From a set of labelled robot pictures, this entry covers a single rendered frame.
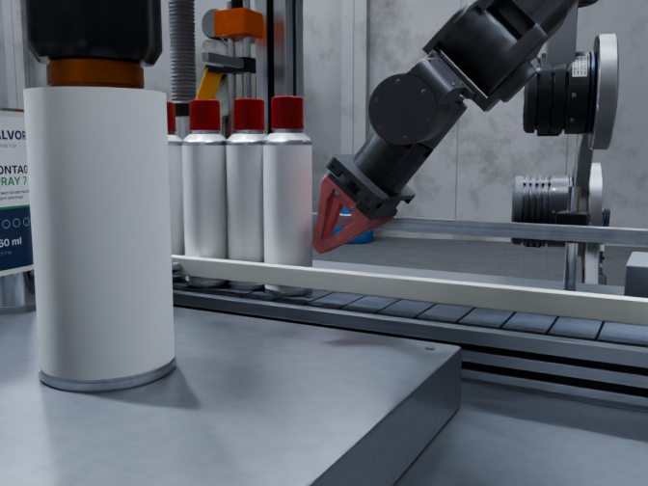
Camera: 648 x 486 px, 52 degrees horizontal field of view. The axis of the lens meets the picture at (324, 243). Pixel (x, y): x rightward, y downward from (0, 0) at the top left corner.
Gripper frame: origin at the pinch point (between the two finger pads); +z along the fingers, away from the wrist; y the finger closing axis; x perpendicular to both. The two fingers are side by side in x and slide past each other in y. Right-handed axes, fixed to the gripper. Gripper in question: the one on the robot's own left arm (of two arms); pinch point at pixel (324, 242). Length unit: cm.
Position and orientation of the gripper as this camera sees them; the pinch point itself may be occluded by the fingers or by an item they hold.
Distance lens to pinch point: 68.8
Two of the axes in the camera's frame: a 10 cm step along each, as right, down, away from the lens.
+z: -5.7, 7.3, 3.8
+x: 6.9, 6.7, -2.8
